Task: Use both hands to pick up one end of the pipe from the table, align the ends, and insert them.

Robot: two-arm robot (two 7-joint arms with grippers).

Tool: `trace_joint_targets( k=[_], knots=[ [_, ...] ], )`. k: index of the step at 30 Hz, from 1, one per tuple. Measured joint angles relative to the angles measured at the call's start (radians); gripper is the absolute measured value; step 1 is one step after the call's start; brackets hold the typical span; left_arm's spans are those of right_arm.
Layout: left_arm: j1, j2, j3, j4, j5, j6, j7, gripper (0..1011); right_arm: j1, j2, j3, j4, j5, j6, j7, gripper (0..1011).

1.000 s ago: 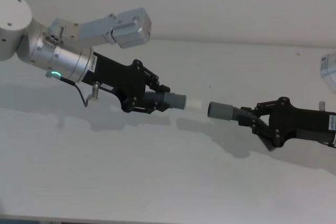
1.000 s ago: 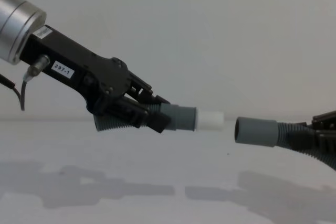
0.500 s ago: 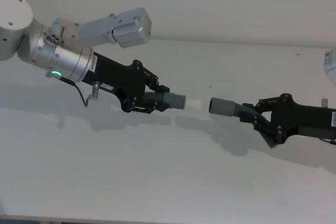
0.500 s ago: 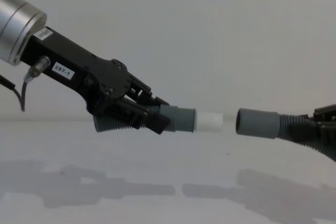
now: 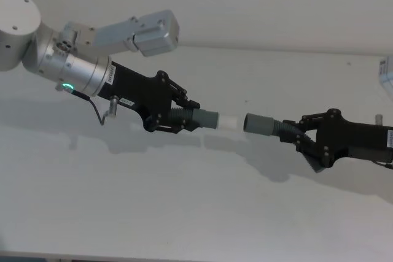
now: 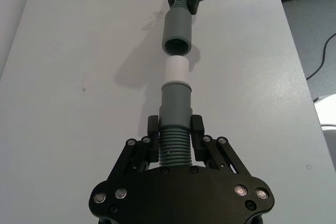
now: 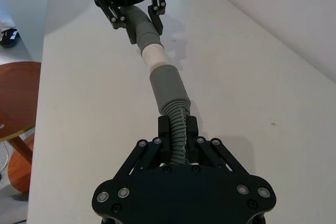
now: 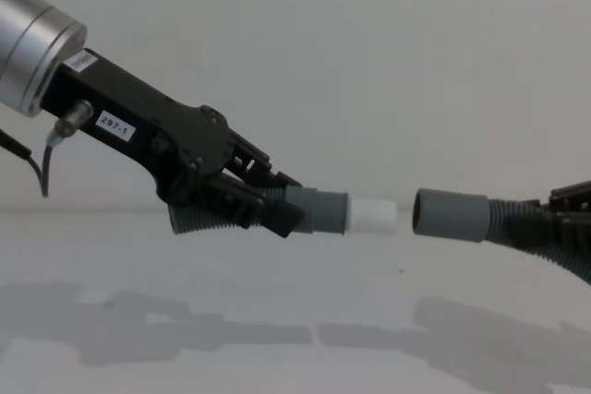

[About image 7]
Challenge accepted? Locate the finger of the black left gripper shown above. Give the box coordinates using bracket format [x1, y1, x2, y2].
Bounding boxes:
[94, 0, 138, 45]
[147, 0, 166, 36]

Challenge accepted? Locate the black shoe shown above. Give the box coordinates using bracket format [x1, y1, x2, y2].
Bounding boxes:
[0, 27, 19, 49]

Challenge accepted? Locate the round brown wooden stool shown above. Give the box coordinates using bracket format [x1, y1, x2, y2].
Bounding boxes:
[0, 61, 43, 194]

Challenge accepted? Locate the grey elbow pipe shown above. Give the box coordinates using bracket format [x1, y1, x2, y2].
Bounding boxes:
[122, 5, 162, 52]

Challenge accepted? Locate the grey corrugated hose with cuff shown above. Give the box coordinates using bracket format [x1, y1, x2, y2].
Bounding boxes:
[149, 63, 191, 167]

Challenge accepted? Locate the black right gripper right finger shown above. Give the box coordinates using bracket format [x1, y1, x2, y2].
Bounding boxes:
[186, 116, 235, 172]

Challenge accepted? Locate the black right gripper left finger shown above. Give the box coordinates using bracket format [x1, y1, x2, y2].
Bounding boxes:
[128, 116, 172, 175]

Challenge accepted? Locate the white pipe connector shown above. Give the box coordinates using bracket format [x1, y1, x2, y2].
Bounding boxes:
[141, 44, 169, 73]

